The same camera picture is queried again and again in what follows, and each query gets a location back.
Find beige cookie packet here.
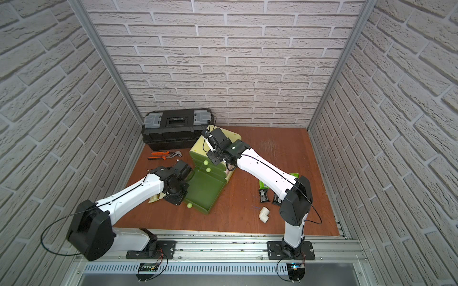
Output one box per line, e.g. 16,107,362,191
149,193,165,203

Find yellow-green drawer cabinet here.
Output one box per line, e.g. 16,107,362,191
190,135,234,182

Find green bottom drawer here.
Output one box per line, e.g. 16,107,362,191
184,167,227,215

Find black cookie packet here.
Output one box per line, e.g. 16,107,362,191
272,194,281,206
258,189,270,203

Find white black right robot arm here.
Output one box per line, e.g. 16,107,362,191
205,137,313,255

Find white plastic pipe elbow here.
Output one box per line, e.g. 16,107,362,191
259,207,270,224

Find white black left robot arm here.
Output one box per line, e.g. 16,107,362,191
66,160,192,261

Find black plastic toolbox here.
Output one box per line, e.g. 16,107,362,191
141,108,214,151

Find left controller board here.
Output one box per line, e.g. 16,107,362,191
136,263,160,282

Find controller board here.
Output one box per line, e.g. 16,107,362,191
136,263,160,282
286,263,305,282

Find right controller board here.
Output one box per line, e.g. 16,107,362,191
286,263,305,282

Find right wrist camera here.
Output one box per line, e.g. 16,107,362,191
202,128,229,151

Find orange-handled pliers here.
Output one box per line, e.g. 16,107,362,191
147,151,182,160

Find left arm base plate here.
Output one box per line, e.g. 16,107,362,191
126,240,177,259

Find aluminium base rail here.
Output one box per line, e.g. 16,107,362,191
69,228,372,285

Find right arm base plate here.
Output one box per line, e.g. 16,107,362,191
267,241,316,260

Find aluminium corner post left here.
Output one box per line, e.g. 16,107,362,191
68,0,143,125

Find aluminium corner post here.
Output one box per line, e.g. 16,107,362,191
307,0,377,132
68,0,143,125

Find aluminium corner post right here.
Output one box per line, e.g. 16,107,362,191
307,0,377,132

